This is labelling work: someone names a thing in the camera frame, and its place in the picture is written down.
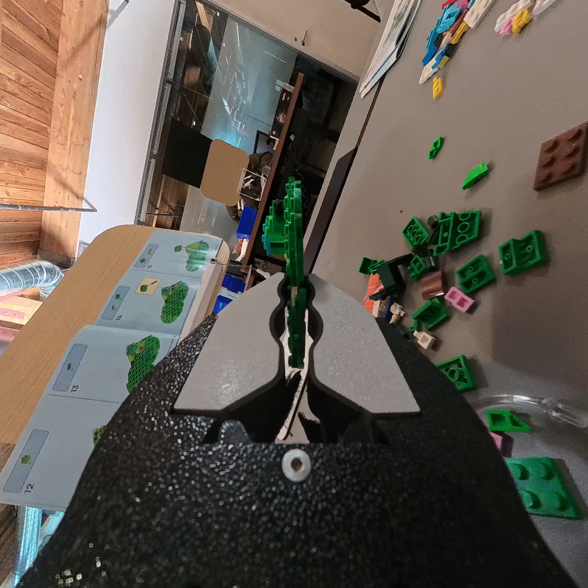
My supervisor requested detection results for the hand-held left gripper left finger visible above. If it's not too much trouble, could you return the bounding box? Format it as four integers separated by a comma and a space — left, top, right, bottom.
173, 272, 299, 443

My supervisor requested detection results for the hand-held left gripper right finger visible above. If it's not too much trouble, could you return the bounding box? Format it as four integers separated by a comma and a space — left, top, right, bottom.
299, 274, 421, 443

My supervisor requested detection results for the green lego base plate build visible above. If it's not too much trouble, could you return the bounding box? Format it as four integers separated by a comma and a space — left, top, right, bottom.
261, 176, 318, 368

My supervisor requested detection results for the pile of green lego pieces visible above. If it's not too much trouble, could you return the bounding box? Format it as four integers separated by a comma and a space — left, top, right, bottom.
358, 211, 548, 392

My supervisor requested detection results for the open lego instruction booklet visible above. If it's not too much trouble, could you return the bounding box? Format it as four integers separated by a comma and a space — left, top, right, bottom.
0, 236, 221, 511

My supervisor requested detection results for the clear curved lego piece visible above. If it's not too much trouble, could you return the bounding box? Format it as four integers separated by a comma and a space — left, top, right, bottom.
473, 392, 588, 428

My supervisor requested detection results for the green lego slope piece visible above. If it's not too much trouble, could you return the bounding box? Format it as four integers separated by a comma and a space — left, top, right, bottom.
461, 162, 489, 191

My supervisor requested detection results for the black lego box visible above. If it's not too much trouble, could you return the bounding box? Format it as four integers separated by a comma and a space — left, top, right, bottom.
274, 85, 295, 134

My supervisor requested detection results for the brown four-stud lego piece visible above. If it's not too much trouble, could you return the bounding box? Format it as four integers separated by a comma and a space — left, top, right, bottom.
533, 121, 588, 192

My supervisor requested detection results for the closed lego instruction booklet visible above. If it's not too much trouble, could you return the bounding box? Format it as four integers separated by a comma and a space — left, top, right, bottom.
359, 0, 424, 99

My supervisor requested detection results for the pile of pastel lego pieces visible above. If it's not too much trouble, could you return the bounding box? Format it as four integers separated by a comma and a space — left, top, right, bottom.
418, 0, 559, 100

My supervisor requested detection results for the blue plastic bin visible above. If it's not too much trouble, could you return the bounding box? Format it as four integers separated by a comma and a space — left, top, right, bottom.
213, 204, 258, 313

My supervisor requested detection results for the black desk mat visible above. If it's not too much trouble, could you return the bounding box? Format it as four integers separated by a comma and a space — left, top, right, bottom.
305, 149, 357, 272

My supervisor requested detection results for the wooden board stand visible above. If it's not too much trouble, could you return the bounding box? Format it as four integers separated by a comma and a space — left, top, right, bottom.
0, 224, 231, 460
199, 139, 250, 206

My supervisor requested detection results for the brown-topped desk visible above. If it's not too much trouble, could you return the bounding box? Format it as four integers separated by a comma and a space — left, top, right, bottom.
239, 73, 359, 272

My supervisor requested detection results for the metal ceiling pipe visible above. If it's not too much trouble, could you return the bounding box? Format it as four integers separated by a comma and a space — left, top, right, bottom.
0, 202, 97, 213

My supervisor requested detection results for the silver ventilation duct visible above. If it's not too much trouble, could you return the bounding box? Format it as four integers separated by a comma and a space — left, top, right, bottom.
0, 259, 65, 297

